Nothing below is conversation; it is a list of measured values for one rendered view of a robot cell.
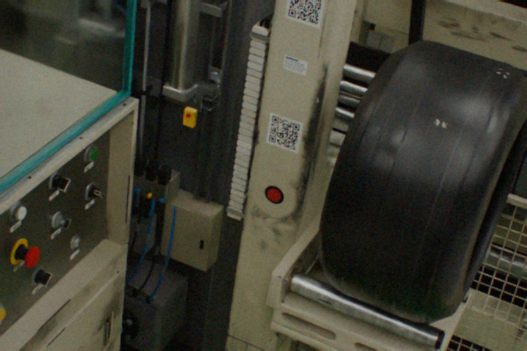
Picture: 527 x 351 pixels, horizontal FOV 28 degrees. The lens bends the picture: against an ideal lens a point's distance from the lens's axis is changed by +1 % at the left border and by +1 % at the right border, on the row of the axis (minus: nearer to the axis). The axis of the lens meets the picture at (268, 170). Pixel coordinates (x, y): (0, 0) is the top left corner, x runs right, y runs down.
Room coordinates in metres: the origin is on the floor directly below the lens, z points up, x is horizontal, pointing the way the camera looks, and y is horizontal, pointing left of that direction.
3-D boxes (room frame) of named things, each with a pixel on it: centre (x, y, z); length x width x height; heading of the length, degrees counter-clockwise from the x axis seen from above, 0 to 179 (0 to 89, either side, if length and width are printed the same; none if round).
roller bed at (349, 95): (2.30, -0.21, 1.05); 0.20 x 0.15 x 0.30; 70
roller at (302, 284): (1.73, -0.25, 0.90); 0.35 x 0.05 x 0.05; 70
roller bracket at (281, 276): (1.93, -0.12, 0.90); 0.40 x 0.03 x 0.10; 160
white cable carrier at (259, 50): (1.93, 0.05, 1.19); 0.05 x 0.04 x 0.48; 160
